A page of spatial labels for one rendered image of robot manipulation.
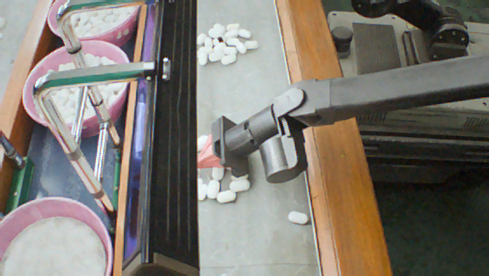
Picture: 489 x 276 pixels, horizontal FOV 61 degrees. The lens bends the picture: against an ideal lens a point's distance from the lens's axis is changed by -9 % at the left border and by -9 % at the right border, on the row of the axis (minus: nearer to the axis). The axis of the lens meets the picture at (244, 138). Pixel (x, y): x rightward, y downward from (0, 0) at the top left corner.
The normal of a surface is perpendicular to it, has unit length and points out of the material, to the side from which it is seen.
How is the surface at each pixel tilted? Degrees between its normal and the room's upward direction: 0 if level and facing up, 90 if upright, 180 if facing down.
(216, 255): 0
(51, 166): 0
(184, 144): 58
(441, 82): 41
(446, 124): 85
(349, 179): 0
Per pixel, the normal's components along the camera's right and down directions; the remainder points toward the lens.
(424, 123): -0.09, 0.81
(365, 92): -0.61, -0.20
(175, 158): 0.82, -0.38
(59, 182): -0.04, -0.58
